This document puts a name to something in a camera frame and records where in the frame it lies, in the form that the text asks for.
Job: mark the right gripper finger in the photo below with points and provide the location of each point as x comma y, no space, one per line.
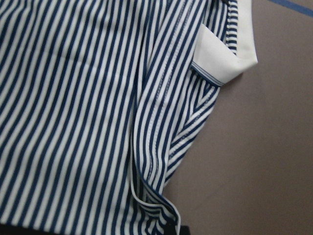
184,229

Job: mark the navy white striped polo shirt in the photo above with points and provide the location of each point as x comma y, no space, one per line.
99,102

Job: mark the blue tape strip crosswise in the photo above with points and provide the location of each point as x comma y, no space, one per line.
294,6

